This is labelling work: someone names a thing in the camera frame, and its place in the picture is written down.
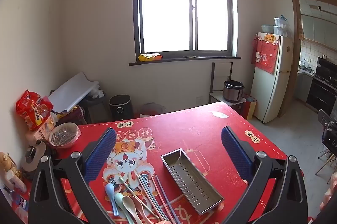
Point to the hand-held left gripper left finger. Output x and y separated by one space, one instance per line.
101 153

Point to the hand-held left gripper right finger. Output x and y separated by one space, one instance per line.
235 153

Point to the blue spoon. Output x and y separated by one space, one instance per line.
109 191

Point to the green spoon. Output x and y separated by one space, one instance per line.
119 199

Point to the perforated steel utensil tray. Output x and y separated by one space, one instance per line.
191 182

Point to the beige spoon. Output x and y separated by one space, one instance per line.
128 205

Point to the pink spoon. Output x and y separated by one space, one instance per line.
140 209

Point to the bundle of pastel chopsticks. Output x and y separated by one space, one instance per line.
164 204

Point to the person's right hand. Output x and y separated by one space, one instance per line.
328 197

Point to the bowl covered with plastic wrap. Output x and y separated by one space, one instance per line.
64 135

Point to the dark storage bin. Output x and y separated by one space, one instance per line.
94 110

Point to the black air fryer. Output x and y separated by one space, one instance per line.
119 108

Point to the red printed tablecloth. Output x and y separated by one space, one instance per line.
184 134

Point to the white side table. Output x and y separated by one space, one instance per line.
216 96

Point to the white plastic bag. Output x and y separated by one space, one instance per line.
98 93

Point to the peach snack packet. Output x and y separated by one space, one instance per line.
43 132

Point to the rice cooker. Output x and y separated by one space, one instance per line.
233 91

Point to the red plastic basin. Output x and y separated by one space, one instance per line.
152 110

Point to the white rolled sheet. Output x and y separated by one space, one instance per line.
73 91

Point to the white refrigerator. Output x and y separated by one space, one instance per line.
279 92

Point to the red snack bag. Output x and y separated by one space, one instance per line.
33 110

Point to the white pink bottle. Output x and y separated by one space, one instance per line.
15 182

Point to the brown teapot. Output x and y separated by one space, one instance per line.
8 163

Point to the black perforated chair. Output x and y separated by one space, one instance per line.
329 139

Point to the red printed cloth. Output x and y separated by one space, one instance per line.
266 55

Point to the black oven range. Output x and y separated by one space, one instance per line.
321 92

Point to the dark windowsill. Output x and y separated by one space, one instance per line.
184 60

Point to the small plate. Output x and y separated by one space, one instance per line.
189 56

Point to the yellow snack packet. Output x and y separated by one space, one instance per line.
150 57

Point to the clear plastic container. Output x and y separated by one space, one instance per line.
279 26
267 29

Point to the dark framed window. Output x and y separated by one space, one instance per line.
184 8

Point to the wall socket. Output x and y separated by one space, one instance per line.
199 100

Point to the dark metal chair frame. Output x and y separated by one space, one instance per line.
212 76

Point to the brown door frame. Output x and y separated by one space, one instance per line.
295 29

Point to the kitchen wall cabinets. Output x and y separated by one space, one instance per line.
316 29

